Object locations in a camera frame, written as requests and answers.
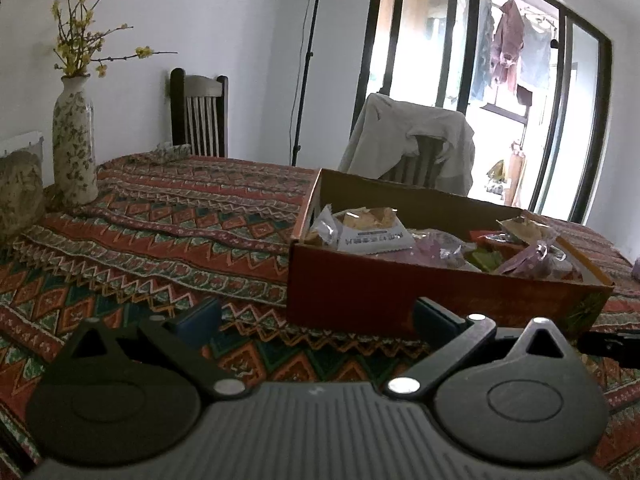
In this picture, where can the small pink snack packet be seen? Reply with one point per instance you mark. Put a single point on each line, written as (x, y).
(442, 247)

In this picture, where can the dark hanging garment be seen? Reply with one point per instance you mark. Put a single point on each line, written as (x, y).
(524, 95)

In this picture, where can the grey printed snack packet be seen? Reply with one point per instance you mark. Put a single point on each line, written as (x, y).
(525, 230)

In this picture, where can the red snack packet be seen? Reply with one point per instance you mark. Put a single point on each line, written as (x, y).
(487, 235)

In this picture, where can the dark wooden slatted chair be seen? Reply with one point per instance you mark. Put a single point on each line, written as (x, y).
(200, 110)

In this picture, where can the green snack packet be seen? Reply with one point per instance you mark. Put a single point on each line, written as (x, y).
(482, 260)

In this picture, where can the white barcode snack packet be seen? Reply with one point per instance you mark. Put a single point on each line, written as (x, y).
(370, 232)

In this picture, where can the wooden chair under jacket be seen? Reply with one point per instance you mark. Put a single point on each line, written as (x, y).
(417, 162)

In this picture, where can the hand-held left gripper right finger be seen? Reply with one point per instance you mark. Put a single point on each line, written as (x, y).
(434, 322)

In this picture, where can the black sliding door frame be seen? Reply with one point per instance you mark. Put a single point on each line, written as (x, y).
(462, 60)

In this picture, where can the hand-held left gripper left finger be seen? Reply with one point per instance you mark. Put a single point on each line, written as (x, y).
(200, 319)

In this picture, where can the maroon hanging shirt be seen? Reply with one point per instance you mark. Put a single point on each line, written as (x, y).
(507, 45)

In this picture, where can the large purple snack packet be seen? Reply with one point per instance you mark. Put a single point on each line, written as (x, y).
(545, 262)

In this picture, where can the light blue hanging garment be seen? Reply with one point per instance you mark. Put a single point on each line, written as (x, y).
(535, 55)

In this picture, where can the red cardboard box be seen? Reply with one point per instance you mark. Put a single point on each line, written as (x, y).
(380, 295)

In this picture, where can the black tripod stand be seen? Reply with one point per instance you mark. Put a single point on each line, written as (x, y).
(307, 60)

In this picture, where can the small floral cloth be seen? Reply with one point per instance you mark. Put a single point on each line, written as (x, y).
(171, 151)

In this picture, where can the yellow flower branches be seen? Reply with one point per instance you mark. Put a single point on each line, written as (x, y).
(80, 35)

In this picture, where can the chair draped with white cloth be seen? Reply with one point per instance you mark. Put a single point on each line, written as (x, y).
(385, 135)

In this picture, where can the purple tissue pack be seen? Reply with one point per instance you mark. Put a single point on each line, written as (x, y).
(636, 269)

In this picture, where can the patterned tablecloth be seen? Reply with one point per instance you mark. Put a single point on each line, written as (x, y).
(150, 240)

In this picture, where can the floral ceramic vase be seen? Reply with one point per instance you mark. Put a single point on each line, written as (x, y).
(74, 145)

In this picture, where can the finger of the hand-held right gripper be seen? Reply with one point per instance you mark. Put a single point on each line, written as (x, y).
(610, 346)

